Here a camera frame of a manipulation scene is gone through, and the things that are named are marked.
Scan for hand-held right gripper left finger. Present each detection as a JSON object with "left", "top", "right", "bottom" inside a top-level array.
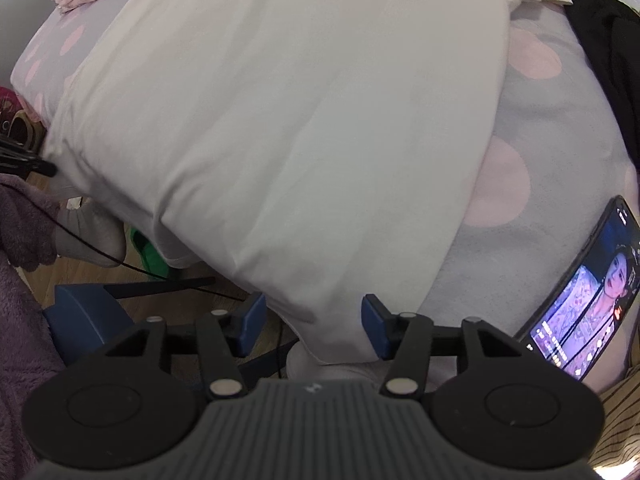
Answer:
[{"left": 95, "top": 292, "right": 268, "bottom": 401}]

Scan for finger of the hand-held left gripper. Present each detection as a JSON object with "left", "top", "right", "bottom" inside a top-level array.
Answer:
[{"left": 0, "top": 132, "right": 57, "bottom": 179}]

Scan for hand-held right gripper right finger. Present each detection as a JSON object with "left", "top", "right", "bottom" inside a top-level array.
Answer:
[{"left": 361, "top": 294, "right": 531, "bottom": 401}]

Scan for white t-shirt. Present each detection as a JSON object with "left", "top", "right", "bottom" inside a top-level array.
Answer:
[{"left": 42, "top": 0, "right": 511, "bottom": 366}]

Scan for beige shoe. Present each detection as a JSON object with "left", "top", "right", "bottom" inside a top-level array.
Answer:
[{"left": 7, "top": 110, "right": 48, "bottom": 156}]

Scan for pink shoe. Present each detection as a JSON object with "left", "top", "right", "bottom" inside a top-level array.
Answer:
[{"left": 0, "top": 85, "right": 23, "bottom": 126}]

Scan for person's left socked foot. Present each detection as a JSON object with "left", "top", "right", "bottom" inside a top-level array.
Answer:
[{"left": 54, "top": 199, "right": 126, "bottom": 268}]

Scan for green slipper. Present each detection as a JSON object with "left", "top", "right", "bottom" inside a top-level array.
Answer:
[{"left": 127, "top": 227, "right": 171, "bottom": 281}]

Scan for blue chair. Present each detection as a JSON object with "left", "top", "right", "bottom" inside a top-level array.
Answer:
[{"left": 42, "top": 276, "right": 301, "bottom": 386}]

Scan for purple fleece robe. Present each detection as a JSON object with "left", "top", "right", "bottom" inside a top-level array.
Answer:
[{"left": 0, "top": 172, "right": 68, "bottom": 466}]

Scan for black smartphone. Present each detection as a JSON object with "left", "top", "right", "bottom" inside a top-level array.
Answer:
[{"left": 515, "top": 195, "right": 640, "bottom": 382}]

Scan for striped beige cloth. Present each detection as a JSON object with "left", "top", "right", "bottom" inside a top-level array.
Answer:
[{"left": 597, "top": 365, "right": 640, "bottom": 480}]

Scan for grey pink-dotted bed sheet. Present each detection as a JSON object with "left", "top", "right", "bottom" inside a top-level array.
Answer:
[{"left": 10, "top": 0, "right": 640, "bottom": 396}]

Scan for black garment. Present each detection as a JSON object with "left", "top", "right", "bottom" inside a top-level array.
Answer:
[{"left": 562, "top": 0, "right": 640, "bottom": 131}]

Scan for black cable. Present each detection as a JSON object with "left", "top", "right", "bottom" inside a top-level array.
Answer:
[{"left": 0, "top": 182, "right": 261, "bottom": 303}]

